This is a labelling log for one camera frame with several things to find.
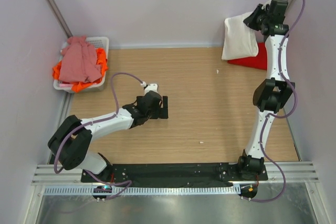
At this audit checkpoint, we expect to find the white printed t-shirt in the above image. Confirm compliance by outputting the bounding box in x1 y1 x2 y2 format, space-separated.
221 12 259 61

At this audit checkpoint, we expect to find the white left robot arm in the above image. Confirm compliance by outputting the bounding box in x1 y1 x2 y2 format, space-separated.
48 91 169 182

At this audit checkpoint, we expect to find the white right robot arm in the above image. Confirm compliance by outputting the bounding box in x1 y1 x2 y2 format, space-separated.
236 0 295 180

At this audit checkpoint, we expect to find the folded red t-shirt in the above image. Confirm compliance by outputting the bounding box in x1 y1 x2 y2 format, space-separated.
228 42 267 70

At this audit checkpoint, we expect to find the orange t-shirt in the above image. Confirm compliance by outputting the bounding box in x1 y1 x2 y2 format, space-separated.
52 48 109 93

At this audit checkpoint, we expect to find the pink t-shirt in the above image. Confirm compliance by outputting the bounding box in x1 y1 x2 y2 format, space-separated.
59 36 102 83

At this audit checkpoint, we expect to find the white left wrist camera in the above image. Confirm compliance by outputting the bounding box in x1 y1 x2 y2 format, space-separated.
140 81 159 95

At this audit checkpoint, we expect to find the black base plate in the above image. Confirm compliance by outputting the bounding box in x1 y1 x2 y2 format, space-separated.
94 163 268 188

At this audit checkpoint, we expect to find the white slotted cable duct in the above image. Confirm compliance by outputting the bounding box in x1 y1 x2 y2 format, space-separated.
43 184 240 196

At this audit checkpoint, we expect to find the aluminium frame rail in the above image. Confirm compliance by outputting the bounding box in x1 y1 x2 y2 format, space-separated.
33 162 319 184

